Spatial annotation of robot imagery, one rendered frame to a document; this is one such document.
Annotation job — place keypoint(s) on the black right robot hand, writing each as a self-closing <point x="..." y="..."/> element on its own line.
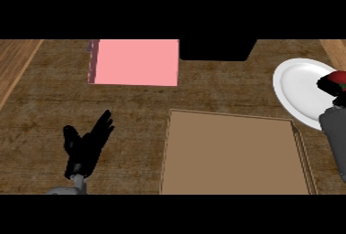
<point x="333" y="87"/>

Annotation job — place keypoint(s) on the black appliance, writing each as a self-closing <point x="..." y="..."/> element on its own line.
<point x="216" y="50"/>

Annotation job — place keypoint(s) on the white plate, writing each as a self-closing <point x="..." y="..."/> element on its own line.
<point x="301" y="90"/>

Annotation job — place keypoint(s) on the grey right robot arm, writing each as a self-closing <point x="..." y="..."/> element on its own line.
<point x="335" y="140"/>

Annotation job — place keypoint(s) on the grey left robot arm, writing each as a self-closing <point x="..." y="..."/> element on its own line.
<point x="74" y="186"/>

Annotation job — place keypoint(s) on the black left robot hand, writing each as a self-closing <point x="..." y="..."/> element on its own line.
<point x="86" y="146"/>

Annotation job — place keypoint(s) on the brown tray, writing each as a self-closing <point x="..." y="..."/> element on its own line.
<point x="233" y="154"/>

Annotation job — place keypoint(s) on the red tomato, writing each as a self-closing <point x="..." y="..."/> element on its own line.
<point x="338" y="78"/>

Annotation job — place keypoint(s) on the pink box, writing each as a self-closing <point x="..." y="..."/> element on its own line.
<point x="134" y="62"/>

